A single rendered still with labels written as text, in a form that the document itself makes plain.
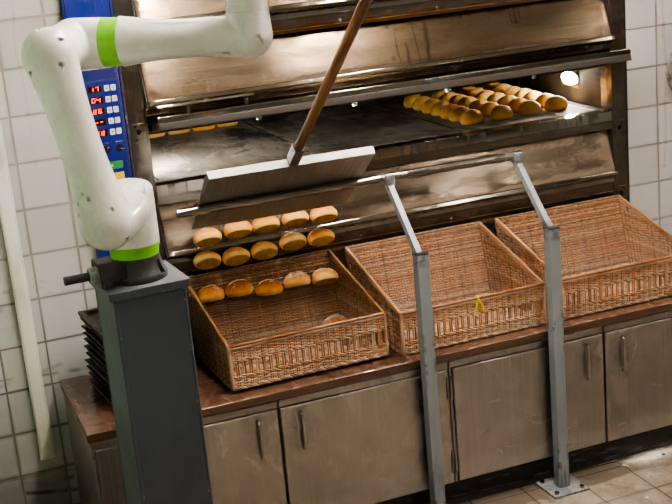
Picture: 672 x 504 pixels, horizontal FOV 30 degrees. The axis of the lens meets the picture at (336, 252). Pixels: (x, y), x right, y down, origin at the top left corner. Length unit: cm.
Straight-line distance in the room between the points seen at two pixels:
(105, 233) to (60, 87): 34
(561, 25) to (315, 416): 176
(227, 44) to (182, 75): 133
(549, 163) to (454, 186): 41
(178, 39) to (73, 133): 33
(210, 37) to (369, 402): 161
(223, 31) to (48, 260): 155
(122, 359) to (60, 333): 123
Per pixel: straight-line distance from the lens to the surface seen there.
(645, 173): 510
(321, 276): 442
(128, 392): 316
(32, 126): 418
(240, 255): 431
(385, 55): 448
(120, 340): 311
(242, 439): 403
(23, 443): 446
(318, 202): 421
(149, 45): 299
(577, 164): 492
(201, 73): 428
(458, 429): 432
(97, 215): 292
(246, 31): 292
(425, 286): 403
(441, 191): 465
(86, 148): 291
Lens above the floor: 208
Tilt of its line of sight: 16 degrees down
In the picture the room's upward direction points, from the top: 5 degrees counter-clockwise
